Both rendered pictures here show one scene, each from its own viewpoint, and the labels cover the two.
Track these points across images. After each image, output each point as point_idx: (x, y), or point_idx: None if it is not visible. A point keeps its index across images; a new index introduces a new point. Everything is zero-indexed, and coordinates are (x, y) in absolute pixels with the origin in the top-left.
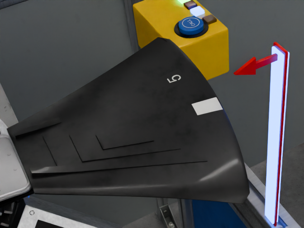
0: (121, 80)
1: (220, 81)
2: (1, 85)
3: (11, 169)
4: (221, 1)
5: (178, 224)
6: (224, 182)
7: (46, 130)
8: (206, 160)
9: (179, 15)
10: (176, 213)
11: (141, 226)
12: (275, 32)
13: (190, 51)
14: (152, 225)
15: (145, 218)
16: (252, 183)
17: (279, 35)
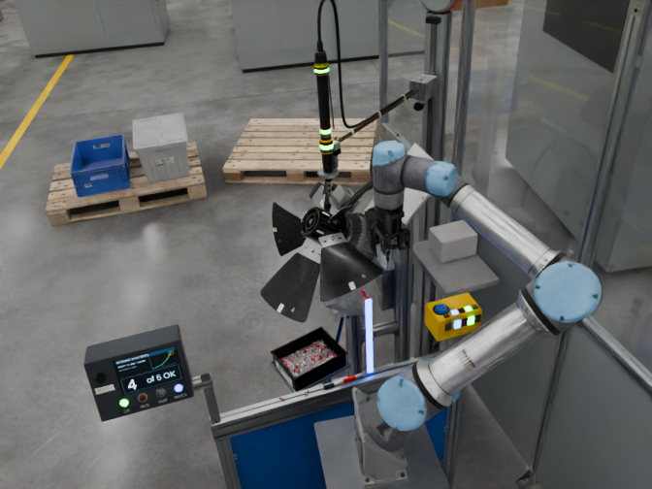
0: (364, 263)
1: (588, 452)
2: (478, 284)
3: (331, 244)
4: (606, 405)
5: (524, 488)
6: (325, 293)
7: (344, 248)
8: (332, 287)
9: (453, 307)
10: (535, 488)
11: (520, 463)
12: (633, 481)
13: (428, 311)
14: (522, 471)
15: (528, 467)
16: (392, 370)
17: (635, 488)
